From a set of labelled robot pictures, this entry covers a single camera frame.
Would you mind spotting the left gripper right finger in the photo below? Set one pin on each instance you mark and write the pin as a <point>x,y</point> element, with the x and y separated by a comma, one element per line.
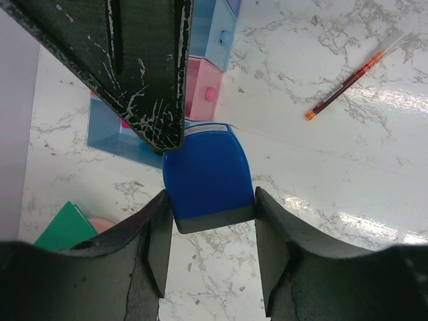
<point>309,275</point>

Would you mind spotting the pink drawer bin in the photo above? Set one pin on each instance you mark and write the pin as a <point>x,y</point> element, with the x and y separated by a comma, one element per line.
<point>202,89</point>

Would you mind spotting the purple drawer bin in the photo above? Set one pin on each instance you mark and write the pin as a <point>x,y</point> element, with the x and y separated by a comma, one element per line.
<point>235,6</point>

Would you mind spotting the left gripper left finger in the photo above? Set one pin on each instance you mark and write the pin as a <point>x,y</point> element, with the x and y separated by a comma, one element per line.
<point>120,274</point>

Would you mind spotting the red pen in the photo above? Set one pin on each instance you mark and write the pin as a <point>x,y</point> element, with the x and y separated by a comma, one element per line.
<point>382,51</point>

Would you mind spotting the pink tiered shelf stand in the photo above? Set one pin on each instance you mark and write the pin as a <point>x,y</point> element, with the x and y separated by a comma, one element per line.
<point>100,225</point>

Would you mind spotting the blue pencil sharpener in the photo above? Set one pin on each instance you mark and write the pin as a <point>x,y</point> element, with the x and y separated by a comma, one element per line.
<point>208,180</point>

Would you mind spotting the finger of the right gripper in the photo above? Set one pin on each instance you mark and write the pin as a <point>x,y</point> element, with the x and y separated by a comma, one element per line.
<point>132,54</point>

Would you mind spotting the light blue drawer bin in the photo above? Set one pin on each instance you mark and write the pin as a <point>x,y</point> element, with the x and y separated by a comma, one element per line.
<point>106,134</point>

